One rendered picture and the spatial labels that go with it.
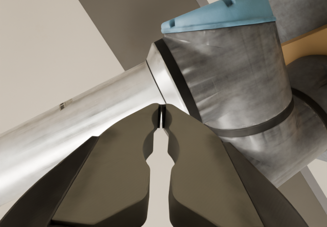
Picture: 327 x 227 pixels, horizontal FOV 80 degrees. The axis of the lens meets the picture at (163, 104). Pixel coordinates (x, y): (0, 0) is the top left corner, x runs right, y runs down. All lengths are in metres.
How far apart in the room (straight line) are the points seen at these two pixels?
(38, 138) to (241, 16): 0.31
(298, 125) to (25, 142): 0.41
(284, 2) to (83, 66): 1.42
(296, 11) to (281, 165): 0.31
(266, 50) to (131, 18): 1.51
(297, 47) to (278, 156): 0.24
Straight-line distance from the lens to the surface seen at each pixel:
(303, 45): 0.49
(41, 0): 1.92
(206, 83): 0.25
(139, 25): 1.71
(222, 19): 0.25
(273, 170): 0.36
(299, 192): 2.28
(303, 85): 0.42
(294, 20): 0.53
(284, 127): 0.33
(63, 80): 1.70
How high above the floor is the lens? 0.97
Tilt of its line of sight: 7 degrees down
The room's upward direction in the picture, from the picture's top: 123 degrees counter-clockwise
